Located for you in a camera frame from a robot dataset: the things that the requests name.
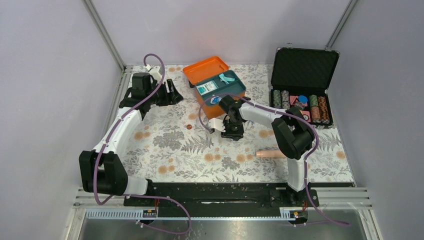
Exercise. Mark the orange plastic medicine box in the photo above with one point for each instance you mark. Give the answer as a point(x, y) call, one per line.
point(202, 70)

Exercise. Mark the floral tablecloth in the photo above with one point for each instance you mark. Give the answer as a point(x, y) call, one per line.
point(162, 149)

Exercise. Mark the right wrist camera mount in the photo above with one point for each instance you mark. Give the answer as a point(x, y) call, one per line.
point(216, 124)

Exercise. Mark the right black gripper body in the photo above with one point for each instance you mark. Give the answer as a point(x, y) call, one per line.
point(233, 129)

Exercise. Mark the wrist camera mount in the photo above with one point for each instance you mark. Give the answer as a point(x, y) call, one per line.
point(216, 124)
point(155, 72)

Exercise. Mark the black foam-lined case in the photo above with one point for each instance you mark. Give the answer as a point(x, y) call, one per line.
point(306, 72)

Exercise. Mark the small teal sachet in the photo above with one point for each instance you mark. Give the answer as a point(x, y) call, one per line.
point(223, 75)

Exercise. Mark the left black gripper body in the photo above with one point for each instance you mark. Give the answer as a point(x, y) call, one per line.
point(161, 97)

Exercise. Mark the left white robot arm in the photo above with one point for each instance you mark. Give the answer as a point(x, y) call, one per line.
point(101, 168)

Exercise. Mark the slotted cable duct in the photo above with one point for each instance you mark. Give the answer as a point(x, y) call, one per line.
point(149, 215)

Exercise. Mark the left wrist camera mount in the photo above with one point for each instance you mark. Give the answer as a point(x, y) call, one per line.
point(155, 72)

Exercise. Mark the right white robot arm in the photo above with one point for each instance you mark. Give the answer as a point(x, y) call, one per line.
point(293, 134)

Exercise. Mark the blue white wipe packet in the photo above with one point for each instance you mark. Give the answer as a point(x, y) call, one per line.
point(215, 99)

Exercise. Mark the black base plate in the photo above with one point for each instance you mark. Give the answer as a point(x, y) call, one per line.
point(228, 199)

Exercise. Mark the teal bandage sachet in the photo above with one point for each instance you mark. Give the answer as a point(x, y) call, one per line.
point(227, 80)

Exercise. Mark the medical gauze packet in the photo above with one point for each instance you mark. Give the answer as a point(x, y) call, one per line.
point(207, 87)

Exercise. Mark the teal divided tray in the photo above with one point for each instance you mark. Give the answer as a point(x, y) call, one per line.
point(237, 87)

